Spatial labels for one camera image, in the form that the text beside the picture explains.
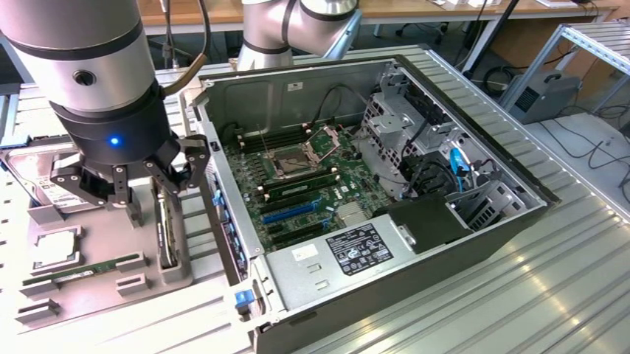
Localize silver disk bay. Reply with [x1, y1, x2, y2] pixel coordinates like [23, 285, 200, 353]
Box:
[445, 179, 527, 232]

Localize black plastic shroud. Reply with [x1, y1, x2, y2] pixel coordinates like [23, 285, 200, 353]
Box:
[374, 197, 477, 255]

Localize green motherboard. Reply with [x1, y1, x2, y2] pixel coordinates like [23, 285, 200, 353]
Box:
[220, 123, 398, 254]

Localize blue flat wire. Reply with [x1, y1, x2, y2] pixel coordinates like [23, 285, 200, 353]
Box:
[449, 147, 469, 193]

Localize black wire bundle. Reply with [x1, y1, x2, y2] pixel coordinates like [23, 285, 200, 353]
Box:
[397, 145, 454, 198]

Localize CPU socket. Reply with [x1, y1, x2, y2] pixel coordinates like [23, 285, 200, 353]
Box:
[265, 145, 321, 181]

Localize blue expansion slot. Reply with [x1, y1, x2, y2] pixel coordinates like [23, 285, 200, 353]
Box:
[262, 205, 325, 226]

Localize green RAM stick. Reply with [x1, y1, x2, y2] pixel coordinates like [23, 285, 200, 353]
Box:
[265, 176, 342, 202]
[22, 253, 142, 285]

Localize open black PC case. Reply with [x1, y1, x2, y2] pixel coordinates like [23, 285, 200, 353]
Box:
[175, 53, 562, 354]

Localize grey controller box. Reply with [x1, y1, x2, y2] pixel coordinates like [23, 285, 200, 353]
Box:
[502, 69, 586, 125]

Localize black office chair base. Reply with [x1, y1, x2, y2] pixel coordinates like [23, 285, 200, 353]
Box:
[373, 21, 450, 46]

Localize silver perforated drive cage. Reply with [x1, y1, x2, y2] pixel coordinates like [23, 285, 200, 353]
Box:
[358, 60, 477, 178]

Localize silver chipset heatsink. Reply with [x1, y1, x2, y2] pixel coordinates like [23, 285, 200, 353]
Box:
[335, 204, 374, 226]

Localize hard disk in blue carrier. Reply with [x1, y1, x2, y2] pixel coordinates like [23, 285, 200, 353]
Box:
[0, 134, 107, 215]

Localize blue case latch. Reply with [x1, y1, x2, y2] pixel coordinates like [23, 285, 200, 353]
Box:
[231, 289, 257, 310]

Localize thin metal locking lever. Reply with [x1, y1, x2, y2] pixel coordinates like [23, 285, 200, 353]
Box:
[255, 123, 273, 158]

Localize aluminium slat table frame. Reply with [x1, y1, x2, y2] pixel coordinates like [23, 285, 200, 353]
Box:
[511, 20, 630, 115]

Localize black slanted pole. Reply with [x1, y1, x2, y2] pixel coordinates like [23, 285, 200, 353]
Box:
[462, 0, 522, 78]

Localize grey parts rack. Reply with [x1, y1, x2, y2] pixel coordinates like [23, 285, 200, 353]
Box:
[12, 176, 196, 325]

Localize silver socket cover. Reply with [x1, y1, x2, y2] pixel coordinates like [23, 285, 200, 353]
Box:
[302, 125, 343, 164]

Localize silver CPU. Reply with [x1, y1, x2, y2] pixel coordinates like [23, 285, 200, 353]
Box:
[32, 231, 84, 269]

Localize silver power supply unit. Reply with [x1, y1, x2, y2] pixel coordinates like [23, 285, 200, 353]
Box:
[261, 215, 419, 313]

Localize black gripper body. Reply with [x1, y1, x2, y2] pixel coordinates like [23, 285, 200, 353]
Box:
[51, 90, 179, 169]

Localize black long expansion slot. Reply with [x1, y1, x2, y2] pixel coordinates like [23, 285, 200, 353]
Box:
[270, 223, 330, 245]
[258, 194, 319, 215]

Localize green graphics card black shroud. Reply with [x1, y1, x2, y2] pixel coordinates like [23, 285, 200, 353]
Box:
[154, 180, 182, 267]

